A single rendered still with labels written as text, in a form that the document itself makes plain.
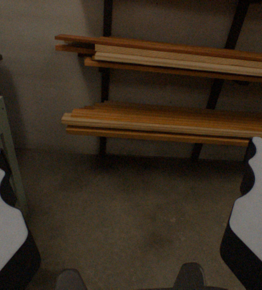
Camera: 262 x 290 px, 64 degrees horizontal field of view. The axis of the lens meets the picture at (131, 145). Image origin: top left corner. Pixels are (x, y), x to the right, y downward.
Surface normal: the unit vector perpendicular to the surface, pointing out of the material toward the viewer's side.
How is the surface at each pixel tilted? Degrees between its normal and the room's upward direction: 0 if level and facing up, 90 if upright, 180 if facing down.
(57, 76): 90
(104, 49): 91
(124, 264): 0
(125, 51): 90
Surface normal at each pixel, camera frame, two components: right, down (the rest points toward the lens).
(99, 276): 0.11, -0.85
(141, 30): 0.04, 0.53
